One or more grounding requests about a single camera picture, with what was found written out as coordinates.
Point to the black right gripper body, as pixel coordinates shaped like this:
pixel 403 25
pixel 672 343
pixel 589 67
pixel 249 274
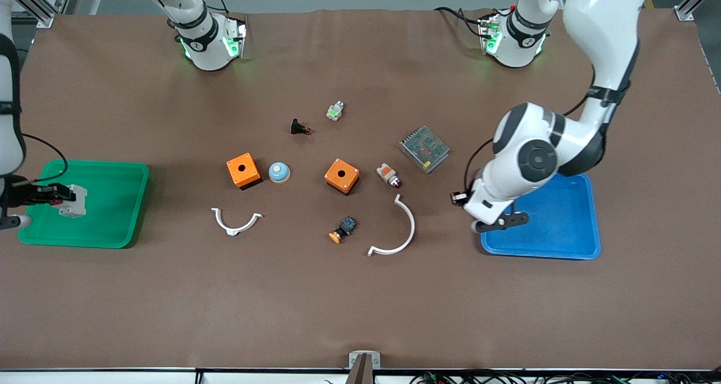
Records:
pixel 19 195

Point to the white red circuit breaker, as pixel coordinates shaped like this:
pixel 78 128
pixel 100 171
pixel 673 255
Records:
pixel 80 204

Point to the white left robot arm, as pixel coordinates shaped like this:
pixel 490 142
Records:
pixel 535 159

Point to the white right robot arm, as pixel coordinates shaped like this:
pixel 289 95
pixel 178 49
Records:
pixel 203 40

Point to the blue plastic tray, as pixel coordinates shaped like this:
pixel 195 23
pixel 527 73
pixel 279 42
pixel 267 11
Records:
pixel 563 226

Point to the green plastic tray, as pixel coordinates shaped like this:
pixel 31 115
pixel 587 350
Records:
pixel 107 209

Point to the large white arc clamp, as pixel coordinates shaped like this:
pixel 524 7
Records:
pixel 410 232

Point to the metal mesh power supply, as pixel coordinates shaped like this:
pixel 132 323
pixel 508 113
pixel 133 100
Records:
pixel 424 148

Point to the red indicator lamp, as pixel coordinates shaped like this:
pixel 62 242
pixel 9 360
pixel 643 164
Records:
pixel 387 174

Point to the orange button box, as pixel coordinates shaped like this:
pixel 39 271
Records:
pixel 243 171
pixel 342 175

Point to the small white arc clamp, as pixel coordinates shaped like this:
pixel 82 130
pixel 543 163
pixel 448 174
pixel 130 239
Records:
pixel 234 230

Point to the blue dome buzzer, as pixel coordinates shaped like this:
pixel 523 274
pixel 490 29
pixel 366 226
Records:
pixel 279 173

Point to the orange push button switch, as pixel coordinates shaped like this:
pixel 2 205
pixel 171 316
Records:
pixel 342 230

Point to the aluminium frame profile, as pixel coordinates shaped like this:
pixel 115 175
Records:
pixel 42 7
pixel 690 7

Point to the white table edge rail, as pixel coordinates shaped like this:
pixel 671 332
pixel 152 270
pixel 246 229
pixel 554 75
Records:
pixel 112 377

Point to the green white switch module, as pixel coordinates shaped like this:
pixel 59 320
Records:
pixel 335 112

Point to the grey metal edge bracket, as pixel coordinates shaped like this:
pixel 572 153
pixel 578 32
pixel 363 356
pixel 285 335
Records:
pixel 355 358

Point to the black red button switch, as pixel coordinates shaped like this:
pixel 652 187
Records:
pixel 298 127

